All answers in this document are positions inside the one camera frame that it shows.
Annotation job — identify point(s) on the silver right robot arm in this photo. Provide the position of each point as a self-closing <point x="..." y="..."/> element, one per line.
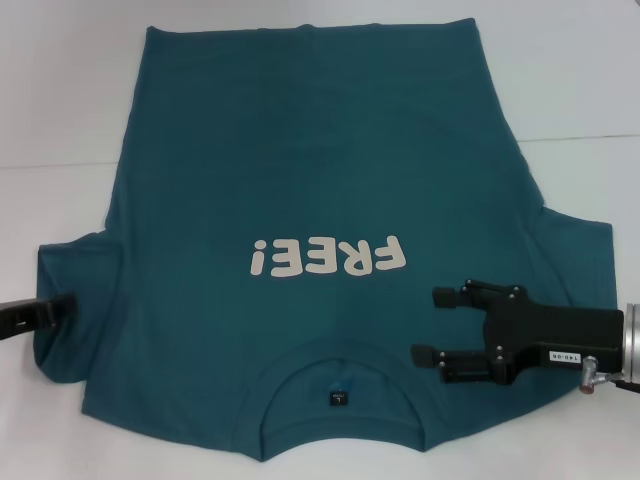
<point x="632" y="340"/>

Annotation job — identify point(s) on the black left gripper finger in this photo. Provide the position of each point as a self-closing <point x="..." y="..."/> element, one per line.
<point x="57" y="310"/>

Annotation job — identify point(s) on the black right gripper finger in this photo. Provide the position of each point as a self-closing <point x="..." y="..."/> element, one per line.
<point x="467" y="369"/>
<point x="447" y="297"/>

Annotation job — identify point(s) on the teal blue FREE t-shirt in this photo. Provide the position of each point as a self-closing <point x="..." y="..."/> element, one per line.
<point x="320" y="150"/>

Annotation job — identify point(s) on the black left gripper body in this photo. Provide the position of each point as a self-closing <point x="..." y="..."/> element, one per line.
<point x="17" y="320"/>

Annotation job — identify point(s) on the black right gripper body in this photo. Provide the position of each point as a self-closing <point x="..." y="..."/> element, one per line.
<point x="555" y="335"/>

